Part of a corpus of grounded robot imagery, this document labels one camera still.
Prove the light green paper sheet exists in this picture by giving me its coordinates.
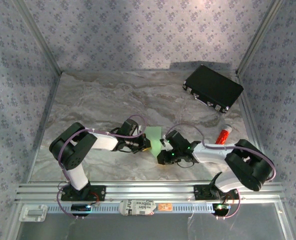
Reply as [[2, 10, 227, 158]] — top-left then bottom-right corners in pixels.
[[145, 126, 164, 159]]

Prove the orange sticker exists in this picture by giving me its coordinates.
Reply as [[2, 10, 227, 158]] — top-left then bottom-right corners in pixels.
[[157, 202, 173, 211]]

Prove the red glitter tube white cap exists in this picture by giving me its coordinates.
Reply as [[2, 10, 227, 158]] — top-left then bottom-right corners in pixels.
[[214, 124, 233, 146]]

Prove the white printed paper roll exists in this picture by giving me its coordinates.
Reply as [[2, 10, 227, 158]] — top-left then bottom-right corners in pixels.
[[119, 199, 157, 216]]

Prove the black right controller board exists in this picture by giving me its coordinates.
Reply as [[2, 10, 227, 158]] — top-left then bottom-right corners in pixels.
[[212, 202, 231, 216]]

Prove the black controller board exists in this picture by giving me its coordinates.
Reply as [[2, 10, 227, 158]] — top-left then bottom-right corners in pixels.
[[212, 202, 231, 216], [70, 203, 93, 217]]

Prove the black hard case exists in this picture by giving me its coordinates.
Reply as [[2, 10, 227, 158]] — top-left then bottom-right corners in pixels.
[[182, 64, 244, 115]]

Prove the black left controller board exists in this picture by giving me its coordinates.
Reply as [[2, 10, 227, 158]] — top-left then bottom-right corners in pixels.
[[70, 203, 93, 217]]

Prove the aluminium mounting rail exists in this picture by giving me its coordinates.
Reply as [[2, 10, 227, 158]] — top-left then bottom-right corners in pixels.
[[14, 181, 288, 204]]

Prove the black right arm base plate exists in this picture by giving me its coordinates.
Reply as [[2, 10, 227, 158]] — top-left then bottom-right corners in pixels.
[[193, 184, 240, 201]]

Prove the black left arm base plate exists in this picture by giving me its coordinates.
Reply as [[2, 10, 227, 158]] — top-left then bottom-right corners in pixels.
[[60, 184, 107, 202]]

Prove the slotted grey cable duct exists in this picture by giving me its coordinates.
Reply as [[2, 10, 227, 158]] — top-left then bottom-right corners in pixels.
[[46, 203, 214, 215]]

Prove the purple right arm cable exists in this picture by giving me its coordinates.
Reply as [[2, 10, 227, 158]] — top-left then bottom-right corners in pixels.
[[166, 123, 277, 221]]

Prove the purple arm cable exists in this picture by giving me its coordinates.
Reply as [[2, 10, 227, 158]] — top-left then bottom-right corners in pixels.
[[56, 114, 148, 221], [166, 123, 277, 221]]

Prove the aluminium table side rail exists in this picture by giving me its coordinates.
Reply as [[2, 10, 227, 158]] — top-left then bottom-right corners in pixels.
[[22, 72, 63, 185], [236, 72, 273, 182]]

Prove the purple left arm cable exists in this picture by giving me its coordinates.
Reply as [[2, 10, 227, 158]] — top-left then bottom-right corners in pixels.
[[56, 114, 148, 221]]

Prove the white plastic bracket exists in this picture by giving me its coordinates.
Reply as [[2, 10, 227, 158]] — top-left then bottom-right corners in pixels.
[[18, 204, 48, 223]]

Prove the aluminium corner post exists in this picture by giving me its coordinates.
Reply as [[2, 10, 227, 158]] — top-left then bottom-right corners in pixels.
[[235, 0, 286, 76], [12, 0, 64, 75]]

